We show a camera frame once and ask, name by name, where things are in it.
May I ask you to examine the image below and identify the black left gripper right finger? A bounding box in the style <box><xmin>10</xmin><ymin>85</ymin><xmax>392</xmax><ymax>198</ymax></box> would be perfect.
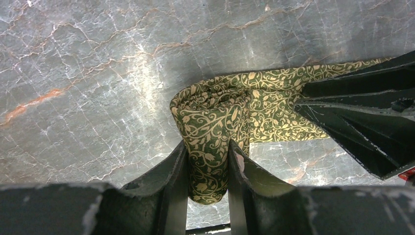
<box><xmin>228</xmin><ymin>141</ymin><xmax>415</xmax><ymax>235</ymax></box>

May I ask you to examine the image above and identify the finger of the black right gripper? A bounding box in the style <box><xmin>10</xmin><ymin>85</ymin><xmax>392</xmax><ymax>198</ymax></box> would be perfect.
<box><xmin>294</xmin><ymin>102</ymin><xmax>415</xmax><ymax>180</ymax></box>
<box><xmin>301</xmin><ymin>51</ymin><xmax>415</xmax><ymax>97</ymax></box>

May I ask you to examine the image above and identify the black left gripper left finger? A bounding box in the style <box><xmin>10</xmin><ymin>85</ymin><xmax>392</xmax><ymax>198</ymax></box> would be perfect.
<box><xmin>0</xmin><ymin>142</ymin><xmax>188</xmax><ymax>235</ymax></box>

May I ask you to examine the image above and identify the olive green leaf-pattern tie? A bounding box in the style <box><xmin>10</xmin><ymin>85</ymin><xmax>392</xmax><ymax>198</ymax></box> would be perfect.
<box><xmin>169</xmin><ymin>59</ymin><xmax>383</xmax><ymax>205</ymax></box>

